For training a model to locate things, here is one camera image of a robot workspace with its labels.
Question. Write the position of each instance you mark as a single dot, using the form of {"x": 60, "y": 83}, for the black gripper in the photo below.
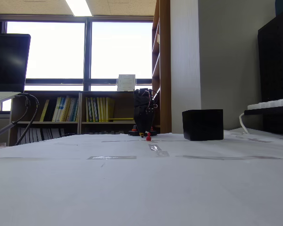
{"x": 142, "y": 120}

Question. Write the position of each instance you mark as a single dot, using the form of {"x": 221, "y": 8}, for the small red object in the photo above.
{"x": 148, "y": 139}

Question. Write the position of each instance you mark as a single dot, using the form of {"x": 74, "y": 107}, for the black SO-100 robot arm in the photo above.
{"x": 131, "y": 133}

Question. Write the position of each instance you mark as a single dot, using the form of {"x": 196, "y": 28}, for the black box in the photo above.
{"x": 202, "y": 124}

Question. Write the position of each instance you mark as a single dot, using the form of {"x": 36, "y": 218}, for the flat yellow folder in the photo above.
{"x": 122, "y": 119}

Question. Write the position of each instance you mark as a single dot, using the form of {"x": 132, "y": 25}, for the clear tape strip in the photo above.
{"x": 162, "y": 153}
{"x": 110, "y": 157}
{"x": 155, "y": 147}

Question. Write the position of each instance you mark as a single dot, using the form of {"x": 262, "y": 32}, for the low wooden bookshelf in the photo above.
{"x": 122, "y": 106}
{"x": 44, "y": 124}

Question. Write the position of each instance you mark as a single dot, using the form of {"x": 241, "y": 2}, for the white paper sign stand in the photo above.
{"x": 126, "y": 82}

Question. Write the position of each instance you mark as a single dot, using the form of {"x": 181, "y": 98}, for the tall wooden bookshelf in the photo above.
{"x": 165, "y": 70}

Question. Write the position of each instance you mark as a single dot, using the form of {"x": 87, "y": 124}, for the white paper table cover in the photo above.
{"x": 132, "y": 188}

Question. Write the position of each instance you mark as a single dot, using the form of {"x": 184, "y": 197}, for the thin yellow book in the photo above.
{"x": 44, "y": 110}

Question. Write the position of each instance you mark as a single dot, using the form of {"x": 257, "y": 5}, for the ceiling light panel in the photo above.
{"x": 79, "y": 7}

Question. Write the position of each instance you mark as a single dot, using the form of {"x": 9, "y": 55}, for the black pegboard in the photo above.
{"x": 276, "y": 58}

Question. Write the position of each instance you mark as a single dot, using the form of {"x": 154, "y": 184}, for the silver laptop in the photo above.
{"x": 7, "y": 61}

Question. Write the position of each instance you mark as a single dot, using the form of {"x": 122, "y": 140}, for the dark window frame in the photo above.
{"x": 87, "y": 58}

